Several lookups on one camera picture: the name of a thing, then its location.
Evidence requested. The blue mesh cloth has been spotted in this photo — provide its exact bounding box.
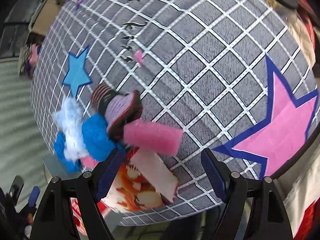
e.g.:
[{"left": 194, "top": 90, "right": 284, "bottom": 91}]
[{"left": 81, "top": 114, "right": 126, "bottom": 161}]

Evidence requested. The pink foam sponge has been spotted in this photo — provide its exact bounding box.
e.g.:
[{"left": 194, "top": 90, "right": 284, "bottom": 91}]
[
  {"left": 80, "top": 155, "right": 99, "bottom": 168},
  {"left": 123, "top": 119, "right": 183, "bottom": 156}
]

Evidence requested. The purple brown knit hat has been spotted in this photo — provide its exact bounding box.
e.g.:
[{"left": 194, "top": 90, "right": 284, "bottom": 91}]
[{"left": 90, "top": 83, "right": 143, "bottom": 140}]

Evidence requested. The grey-green curtain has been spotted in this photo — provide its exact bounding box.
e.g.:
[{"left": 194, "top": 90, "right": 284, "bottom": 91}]
[{"left": 0, "top": 58, "right": 50, "bottom": 209}]

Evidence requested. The light blue fluffy scrunchie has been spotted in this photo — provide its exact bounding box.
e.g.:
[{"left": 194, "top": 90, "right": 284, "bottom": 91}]
[{"left": 52, "top": 96, "right": 89, "bottom": 162}]

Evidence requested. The orange printed packet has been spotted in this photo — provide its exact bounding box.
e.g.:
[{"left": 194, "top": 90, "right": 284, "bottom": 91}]
[{"left": 101, "top": 147, "right": 178, "bottom": 213}]

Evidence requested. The grey grid carpet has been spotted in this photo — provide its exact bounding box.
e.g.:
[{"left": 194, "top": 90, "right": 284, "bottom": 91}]
[{"left": 31, "top": 0, "right": 319, "bottom": 226}]

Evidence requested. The pink plastic stool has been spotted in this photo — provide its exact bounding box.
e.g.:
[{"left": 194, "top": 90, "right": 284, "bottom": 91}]
[{"left": 17, "top": 33, "right": 43, "bottom": 80}]

